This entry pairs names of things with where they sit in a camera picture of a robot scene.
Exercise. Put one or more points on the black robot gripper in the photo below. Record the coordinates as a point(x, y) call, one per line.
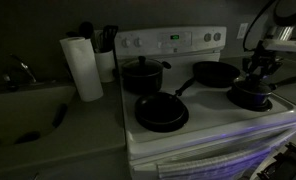
point(264, 59)

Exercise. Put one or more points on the glass pot lid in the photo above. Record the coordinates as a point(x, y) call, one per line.
point(252, 87)

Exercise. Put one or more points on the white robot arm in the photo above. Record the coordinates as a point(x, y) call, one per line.
point(279, 38)

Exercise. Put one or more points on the white electric stove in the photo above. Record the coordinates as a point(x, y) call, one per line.
point(214, 122)

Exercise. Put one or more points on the black lidded stock pot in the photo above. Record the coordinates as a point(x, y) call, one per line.
point(143, 75)

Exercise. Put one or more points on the small dark saucepan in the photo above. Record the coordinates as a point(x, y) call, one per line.
point(254, 94)

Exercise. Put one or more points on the large black skillet rear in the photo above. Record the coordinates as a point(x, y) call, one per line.
point(215, 74)

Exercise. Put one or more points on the striped oven towel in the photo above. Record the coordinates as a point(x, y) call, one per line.
point(238, 162)

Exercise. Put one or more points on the black frying pan front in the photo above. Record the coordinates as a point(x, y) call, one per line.
point(162, 109)

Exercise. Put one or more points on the white utensil crock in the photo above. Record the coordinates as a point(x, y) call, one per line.
point(105, 66)

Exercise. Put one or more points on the black slotted spatula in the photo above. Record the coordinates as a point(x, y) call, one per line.
point(108, 36)

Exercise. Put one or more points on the black ladle spoon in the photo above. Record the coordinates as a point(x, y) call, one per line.
point(86, 30)

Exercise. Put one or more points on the white paper towel roll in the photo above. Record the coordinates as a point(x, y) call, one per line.
point(80, 57)

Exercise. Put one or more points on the chrome sink faucet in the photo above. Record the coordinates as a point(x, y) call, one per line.
point(16, 76)

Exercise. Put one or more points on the kitchen sink basin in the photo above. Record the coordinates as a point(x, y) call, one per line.
point(28, 115)

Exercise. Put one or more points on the white wall outlet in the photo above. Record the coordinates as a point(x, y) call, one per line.
point(242, 30)

